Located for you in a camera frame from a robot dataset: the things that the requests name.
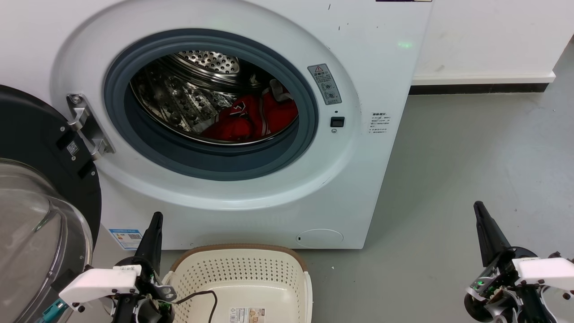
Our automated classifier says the cream perforated laundry basket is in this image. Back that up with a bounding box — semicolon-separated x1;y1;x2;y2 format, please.
162;244;313;323

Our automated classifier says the white front-load washing machine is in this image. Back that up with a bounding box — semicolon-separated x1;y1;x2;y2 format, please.
0;0;433;250

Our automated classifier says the washing machine door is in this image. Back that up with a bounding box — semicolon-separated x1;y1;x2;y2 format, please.
0;84;103;323

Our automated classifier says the grey rubber door gasket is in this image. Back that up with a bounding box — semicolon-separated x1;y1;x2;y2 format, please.
104;29;319;181

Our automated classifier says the metal door hinge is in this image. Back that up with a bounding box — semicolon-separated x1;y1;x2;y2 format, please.
66;93;115;161

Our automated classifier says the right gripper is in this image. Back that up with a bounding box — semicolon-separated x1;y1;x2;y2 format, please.
464;201;557;323

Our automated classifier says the perforated steel drum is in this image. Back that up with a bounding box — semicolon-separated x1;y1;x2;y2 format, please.
130;50;300;145

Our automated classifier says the thin black cable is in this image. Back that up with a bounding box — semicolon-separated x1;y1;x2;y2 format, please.
173;290;218;323

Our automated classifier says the black baseboard strip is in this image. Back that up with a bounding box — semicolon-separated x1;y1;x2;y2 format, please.
409;83;550;95

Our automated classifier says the printed food package label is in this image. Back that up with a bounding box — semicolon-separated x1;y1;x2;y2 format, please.
229;307;266;323

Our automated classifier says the blue energy label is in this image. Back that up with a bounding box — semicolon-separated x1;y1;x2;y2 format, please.
109;228;143;250

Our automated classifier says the round filter cover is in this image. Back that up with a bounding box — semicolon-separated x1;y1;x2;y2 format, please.
296;229;344;249

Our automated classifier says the red garment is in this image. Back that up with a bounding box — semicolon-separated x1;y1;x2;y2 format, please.
200;79;299;143

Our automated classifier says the teal cable plug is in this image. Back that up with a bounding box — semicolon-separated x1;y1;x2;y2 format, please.
38;300;69;323

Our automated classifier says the grey warning sticker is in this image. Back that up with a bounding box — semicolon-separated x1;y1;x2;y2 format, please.
308;63;342;105

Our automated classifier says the white text label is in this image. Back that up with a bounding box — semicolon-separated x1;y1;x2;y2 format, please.
369;112;391;135

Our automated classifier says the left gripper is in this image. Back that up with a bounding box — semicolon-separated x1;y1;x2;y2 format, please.
110;212;178;323

